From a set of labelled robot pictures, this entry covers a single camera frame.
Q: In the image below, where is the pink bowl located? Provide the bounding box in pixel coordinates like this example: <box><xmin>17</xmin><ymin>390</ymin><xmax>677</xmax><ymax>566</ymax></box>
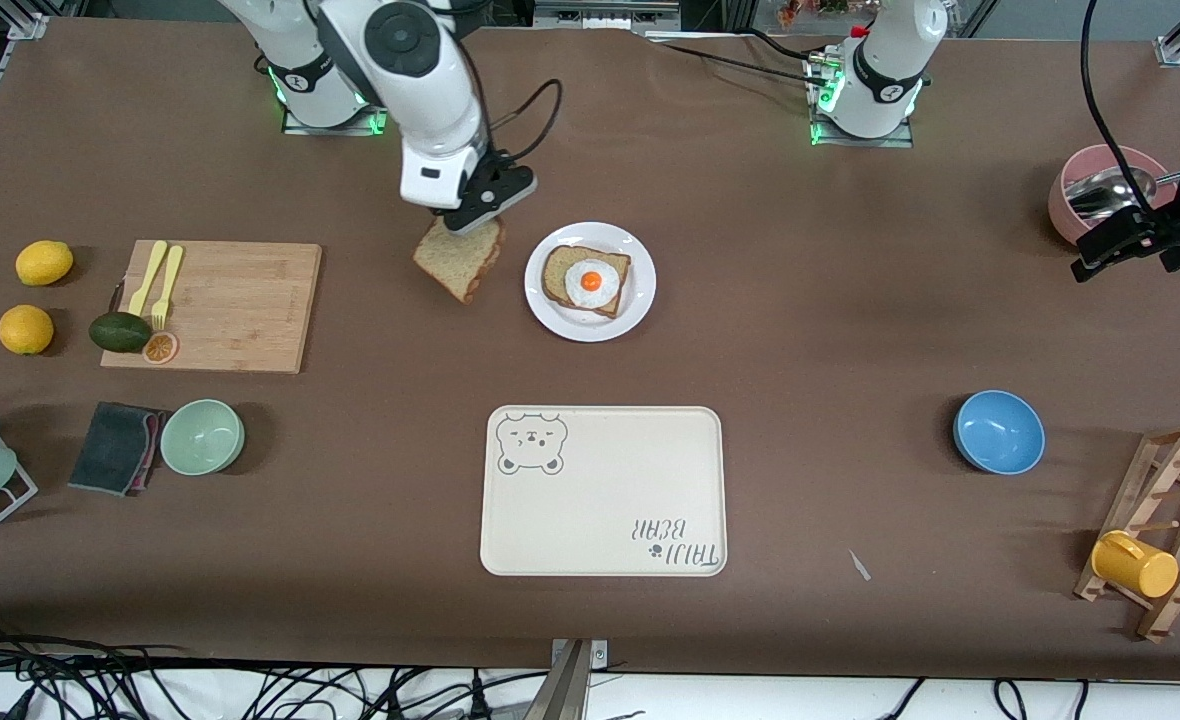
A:
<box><xmin>1048</xmin><ymin>144</ymin><xmax>1180</xmax><ymax>253</ymax></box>

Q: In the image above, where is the aluminium camera mount beam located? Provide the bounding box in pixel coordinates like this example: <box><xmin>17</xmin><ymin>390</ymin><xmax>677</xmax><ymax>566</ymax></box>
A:
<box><xmin>525</xmin><ymin>640</ymin><xmax>593</xmax><ymax>720</ymax></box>

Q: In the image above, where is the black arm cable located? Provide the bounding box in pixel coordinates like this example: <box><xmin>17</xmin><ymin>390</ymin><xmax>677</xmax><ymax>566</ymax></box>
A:
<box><xmin>485</xmin><ymin>78</ymin><xmax>563</xmax><ymax>167</ymax></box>
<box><xmin>1081</xmin><ymin>0</ymin><xmax>1166</xmax><ymax>216</ymax></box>

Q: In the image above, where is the dark green avocado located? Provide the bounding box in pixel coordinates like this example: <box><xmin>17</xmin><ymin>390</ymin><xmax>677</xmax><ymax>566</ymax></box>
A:
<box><xmin>89</xmin><ymin>312</ymin><xmax>153</xmax><ymax>353</ymax></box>

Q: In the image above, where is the pale green bowl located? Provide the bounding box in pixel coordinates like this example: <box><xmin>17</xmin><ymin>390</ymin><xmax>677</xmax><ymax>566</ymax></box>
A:
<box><xmin>160</xmin><ymin>399</ymin><xmax>246</xmax><ymax>476</ymax></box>

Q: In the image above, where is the yellow plastic knife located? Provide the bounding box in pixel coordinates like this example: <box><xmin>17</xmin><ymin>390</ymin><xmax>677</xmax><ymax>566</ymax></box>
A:
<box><xmin>128</xmin><ymin>240</ymin><xmax>167</xmax><ymax>317</ymax></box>

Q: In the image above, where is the black cable on table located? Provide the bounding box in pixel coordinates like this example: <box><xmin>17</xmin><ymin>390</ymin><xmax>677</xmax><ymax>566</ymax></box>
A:
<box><xmin>640</xmin><ymin>30</ymin><xmax>821</xmax><ymax>86</ymax></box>

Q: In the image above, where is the plain brown bread slice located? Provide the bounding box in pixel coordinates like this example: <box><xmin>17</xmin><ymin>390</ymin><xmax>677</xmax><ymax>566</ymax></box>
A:
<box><xmin>413</xmin><ymin>215</ymin><xmax>507</xmax><ymax>305</ymax></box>

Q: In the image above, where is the grey folded cloth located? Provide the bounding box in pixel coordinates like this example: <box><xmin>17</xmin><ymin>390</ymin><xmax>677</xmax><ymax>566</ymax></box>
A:
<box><xmin>68</xmin><ymin>402</ymin><xmax>169</xmax><ymax>497</ymax></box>

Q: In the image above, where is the wooden cutting board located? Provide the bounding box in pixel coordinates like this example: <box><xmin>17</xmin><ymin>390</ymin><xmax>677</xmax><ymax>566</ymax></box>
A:
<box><xmin>100</xmin><ymin>240</ymin><xmax>323</xmax><ymax>375</ymax></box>

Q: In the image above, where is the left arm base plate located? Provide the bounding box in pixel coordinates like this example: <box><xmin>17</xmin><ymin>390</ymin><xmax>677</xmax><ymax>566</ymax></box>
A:
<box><xmin>803</xmin><ymin>50</ymin><xmax>916</xmax><ymax>149</ymax></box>

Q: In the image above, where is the wooden peg mug rack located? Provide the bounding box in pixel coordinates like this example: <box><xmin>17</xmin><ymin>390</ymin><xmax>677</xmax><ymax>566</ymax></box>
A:
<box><xmin>1074</xmin><ymin>423</ymin><xmax>1180</xmax><ymax>642</ymax></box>

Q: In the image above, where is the yellow mug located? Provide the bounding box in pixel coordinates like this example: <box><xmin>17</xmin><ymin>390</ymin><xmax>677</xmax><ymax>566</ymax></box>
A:
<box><xmin>1091</xmin><ymin>531</ymin><xmax>1180</xmax><ymax>599</ymax></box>

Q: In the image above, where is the yellow lemon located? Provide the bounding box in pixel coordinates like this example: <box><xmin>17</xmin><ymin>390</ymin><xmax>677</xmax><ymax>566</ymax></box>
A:
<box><xmin>0</xmin><ymin>305</ymin><xmax>55</xmax><ymax>356</ymax></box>
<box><xmin>16</xmin><ymin>240</ymin><xmax>74</xmax><ymax>287</ymax></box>

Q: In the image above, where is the blue bowl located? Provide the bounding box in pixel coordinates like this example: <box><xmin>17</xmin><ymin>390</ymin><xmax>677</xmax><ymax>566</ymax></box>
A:
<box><xmin>953</xmin><ymin>390</ymin><xmax>1046</xmax><ymax>475</ymax></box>

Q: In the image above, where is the cream bear print tray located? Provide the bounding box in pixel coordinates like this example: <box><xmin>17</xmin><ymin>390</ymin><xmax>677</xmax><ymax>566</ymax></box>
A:
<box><xmin>479</xmin><ymin>405</ymin><xmax>728</xmax><ymax>578</ymax></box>

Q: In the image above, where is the black cable bundle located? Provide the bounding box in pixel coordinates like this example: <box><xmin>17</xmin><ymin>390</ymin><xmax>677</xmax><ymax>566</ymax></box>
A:
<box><xmin>0</xmin><ymin>620</ymin><xmax>551</xmax><ymax>720</ymax></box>

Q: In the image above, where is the white round plate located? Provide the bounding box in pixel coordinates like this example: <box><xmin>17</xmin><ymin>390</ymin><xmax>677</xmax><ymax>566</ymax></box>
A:
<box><xmin>524</xmin><ymin>221</ymin><xmax>657</xmax><ymax>343</ymax></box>

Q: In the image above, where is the metal ladle spoon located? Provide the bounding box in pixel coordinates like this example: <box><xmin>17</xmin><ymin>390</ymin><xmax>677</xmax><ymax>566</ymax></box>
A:
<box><xmin>1065</xmin><ymin>167</ymin><xmax>1180</xmax><ymax>218</ymax></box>

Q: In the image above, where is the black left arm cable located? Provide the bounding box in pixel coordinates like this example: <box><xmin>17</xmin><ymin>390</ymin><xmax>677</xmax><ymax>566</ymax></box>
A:
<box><xmin>1081</xmin><ymin>0</ymin><xmax>1166</xmax><ymax>216</ymax></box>

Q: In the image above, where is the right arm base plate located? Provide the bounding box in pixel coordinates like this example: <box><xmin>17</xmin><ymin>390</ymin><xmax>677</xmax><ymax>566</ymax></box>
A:
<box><xmin>283</xmin><ymin>100</ymin><xmax>391</xmax><ymax>137</ymax></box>

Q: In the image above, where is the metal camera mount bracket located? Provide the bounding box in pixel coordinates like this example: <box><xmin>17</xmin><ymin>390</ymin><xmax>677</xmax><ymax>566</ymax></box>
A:
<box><xmin>550</xmin><ymin>638</ymin><xmax>609</xmax><ymax>669</ymax></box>

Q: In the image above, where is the yellow plastic fork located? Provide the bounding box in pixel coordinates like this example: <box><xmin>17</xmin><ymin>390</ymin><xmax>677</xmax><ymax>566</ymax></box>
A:
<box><xmin>151</xmin><ymin>245</ymin><xmax>184</xmax><ymax>331</ymax></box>

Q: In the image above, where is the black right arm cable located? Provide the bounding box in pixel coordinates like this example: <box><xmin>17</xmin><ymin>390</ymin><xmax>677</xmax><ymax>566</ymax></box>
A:
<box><xmin>485</xmin><ymin>78</ymin><xmax>563</xmax><ymax>167</ymax></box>

